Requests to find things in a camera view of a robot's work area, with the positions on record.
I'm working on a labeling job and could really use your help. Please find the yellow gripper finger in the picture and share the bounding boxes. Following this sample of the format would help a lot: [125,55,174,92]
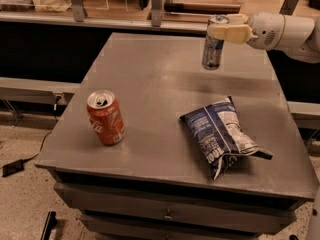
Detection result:
[223,14,248,25]
[213,24,257,44]

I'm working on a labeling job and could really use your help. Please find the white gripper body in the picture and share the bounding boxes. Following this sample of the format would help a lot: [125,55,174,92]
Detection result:
[248,12,285,51]

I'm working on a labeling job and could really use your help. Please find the silver blue redbull can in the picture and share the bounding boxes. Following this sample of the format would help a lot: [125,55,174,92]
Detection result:
[202,15,229,70]

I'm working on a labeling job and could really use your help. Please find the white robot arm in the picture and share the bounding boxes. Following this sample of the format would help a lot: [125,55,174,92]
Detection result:
[207,12,320,64]

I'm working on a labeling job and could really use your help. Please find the red coca-cola can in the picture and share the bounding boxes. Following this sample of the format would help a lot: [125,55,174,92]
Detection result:
[87,90,124,145]

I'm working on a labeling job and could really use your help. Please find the blue white chip bag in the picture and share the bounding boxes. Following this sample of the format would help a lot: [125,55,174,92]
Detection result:
[180,96,273,180]

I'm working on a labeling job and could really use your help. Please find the black power adapter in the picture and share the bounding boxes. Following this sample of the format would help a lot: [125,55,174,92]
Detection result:
[2,160,24,177]

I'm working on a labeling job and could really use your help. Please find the black object on floor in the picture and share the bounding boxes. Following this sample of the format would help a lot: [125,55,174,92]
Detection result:
[40,211,57,240]

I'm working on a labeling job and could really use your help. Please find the grey metal bracket right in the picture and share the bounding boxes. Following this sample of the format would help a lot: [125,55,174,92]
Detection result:
[280,0,299,15]

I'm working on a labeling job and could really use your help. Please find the grey metal bracket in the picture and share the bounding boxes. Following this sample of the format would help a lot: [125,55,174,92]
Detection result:
[151,0,162,27]
[71,0,87,22]
[280,0,299,15]

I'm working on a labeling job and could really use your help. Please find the grey metal bracket middle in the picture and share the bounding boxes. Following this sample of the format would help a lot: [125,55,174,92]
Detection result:
[151,0,162,27]

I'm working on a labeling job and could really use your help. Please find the grey metal bracket left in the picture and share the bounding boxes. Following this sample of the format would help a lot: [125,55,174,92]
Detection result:
[71,0,87,22]

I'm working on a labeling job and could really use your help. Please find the black cable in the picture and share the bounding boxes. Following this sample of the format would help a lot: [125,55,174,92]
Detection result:
[22,103,59,162]

